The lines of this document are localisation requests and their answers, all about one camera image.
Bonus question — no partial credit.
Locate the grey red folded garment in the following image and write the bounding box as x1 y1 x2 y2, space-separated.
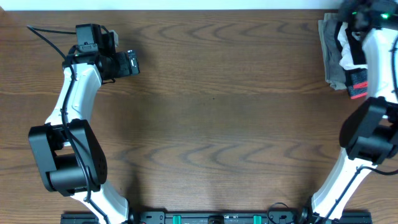
345 68 368 99

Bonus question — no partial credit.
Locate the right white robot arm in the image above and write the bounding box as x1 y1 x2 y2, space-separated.
295 1 397 223

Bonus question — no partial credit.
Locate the white folded garment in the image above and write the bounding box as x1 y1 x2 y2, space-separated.
337 22 368 70

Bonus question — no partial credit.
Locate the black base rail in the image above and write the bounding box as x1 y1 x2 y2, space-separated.
60 207 373 224

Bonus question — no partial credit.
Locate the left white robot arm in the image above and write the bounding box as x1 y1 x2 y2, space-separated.
28 24 139 223

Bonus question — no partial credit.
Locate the black polo shirt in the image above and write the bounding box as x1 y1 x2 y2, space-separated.
336 0 370 70

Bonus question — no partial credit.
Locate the khaki folded garment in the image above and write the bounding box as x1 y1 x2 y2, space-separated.
318 12 346 90

